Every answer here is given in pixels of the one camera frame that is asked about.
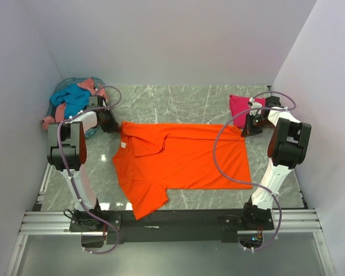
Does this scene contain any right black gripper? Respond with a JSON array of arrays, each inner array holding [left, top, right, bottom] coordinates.
[[241, 113, 274, 137]]

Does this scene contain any orange t-shirt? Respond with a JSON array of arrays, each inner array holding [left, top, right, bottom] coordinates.
[[113, 121, 251, 220]]

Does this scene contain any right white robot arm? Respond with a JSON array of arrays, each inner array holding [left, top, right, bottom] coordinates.
[[241, 96, 312, 229]]

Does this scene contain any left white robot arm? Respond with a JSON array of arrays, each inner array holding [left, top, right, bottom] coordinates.
[[47, 95, 120, 231]]

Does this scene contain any folded magenta t-shirt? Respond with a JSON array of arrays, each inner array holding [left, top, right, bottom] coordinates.
[[229, 95, 250, 129]]

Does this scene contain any blue t-shirt in basket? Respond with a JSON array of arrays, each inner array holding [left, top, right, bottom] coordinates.
[[49, 84, 91, 121]]

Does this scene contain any pink t-shirt in basket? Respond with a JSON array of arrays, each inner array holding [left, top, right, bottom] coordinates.
[[41, 77, 110, 131]]

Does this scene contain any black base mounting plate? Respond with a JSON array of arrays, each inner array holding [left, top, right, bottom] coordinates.
[[69, 209, 274, 248]]

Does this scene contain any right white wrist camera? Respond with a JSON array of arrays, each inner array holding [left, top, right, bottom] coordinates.
[[247, 97, 262, 116]]

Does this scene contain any aluminium rail frame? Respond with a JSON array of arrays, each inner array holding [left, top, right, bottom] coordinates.
[[5, 137, 337, 276]]

